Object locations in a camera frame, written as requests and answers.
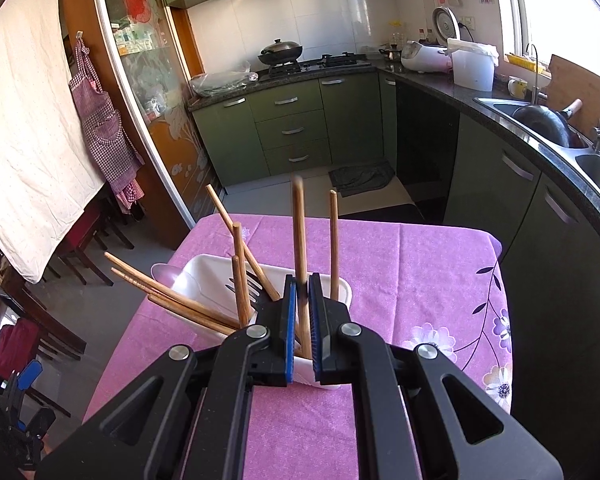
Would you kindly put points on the white plastic utensil holder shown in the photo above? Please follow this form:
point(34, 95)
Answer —
point(200, 272)

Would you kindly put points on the white round fan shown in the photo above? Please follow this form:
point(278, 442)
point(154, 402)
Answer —
point(445, 24)

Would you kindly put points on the black wok with lid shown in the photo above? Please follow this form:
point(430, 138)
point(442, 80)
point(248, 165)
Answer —
point(280, 52)

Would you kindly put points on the pale plastic spoon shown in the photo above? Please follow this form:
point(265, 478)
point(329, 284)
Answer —
point(162, 274)

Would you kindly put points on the dark fork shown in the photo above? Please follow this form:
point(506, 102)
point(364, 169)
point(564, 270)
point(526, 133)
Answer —
point(252, 285)

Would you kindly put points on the wooden cutting board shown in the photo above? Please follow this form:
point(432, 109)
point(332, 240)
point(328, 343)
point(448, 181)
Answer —
point(587, 85)

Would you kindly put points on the black gas stove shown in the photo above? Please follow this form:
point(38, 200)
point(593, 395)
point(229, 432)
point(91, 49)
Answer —
point(325, 64)

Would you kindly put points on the white rice cooker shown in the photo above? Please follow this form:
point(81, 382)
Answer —
point(425, 57)

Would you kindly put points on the dark floor mat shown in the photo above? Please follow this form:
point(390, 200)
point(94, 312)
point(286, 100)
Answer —
point(360, 177)

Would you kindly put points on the red checked apron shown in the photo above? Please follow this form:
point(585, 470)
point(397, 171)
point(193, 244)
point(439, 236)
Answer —
point(105, 135)

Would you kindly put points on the white hanging cloth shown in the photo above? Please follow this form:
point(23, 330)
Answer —
point(30, 135)

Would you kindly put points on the plastic bag of greens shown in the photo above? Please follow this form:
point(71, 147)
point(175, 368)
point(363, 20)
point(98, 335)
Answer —
point(220, 82)

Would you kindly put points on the thin black faucet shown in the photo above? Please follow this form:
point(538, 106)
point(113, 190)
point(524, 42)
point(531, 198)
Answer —
point(535, 75)

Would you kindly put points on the kitchen window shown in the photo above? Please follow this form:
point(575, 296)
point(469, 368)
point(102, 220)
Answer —
point(570, 5)

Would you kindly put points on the red cushioned chair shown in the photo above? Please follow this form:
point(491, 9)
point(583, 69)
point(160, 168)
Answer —
point(10, 345)

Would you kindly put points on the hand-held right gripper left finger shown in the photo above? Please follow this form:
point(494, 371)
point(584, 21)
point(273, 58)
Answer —
point(290, 330)

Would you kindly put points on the clear oil bottle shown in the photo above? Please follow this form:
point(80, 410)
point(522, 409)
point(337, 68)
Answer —
point(397, 34)

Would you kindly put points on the yellow plastic tray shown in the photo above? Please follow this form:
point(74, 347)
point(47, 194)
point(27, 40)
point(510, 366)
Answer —
point(522, 62)

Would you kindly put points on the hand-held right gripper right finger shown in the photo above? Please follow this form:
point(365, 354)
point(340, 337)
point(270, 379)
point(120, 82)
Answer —
point(316, 330)

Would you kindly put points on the steel kitchen sink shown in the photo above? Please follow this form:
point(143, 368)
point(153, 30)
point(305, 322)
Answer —
point(595, 170)

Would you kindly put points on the dark wooden chair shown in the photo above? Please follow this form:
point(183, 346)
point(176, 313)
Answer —
point(87, 240)

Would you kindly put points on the white plastic bucket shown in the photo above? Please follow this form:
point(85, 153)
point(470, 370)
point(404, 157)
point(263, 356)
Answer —
point(472, 67)

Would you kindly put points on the dark stone countertop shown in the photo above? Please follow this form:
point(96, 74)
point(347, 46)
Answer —
point(440, 85)

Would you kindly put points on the brown wooden chopstick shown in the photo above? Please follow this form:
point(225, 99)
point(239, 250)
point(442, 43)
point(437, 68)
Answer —
point(333, 245)
point(239, 240)
point(298, 230)
point(220, 206)
point(130, 280)
point(180, 311)
point(130, 268)
point(236, 290)

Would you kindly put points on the small steel pot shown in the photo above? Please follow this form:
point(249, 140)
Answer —
point(391, 54)

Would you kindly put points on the green kitchen base cabinet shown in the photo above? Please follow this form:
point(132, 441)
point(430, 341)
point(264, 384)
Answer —
point(290, 130)

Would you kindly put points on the white wall socket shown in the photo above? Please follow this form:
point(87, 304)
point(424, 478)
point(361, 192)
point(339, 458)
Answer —
point(467, 23)

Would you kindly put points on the yellow and white mug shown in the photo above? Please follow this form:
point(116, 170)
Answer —
point(517, 87)

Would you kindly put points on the floral glass sliding door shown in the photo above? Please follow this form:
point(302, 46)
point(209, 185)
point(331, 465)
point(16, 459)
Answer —
point(145, 85)

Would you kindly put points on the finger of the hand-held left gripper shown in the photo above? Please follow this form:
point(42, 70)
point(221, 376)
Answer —
point(42, 422)
point(30, 372)

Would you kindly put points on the pink floral tablecloth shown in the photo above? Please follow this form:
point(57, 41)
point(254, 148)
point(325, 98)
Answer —
point(405, 280)

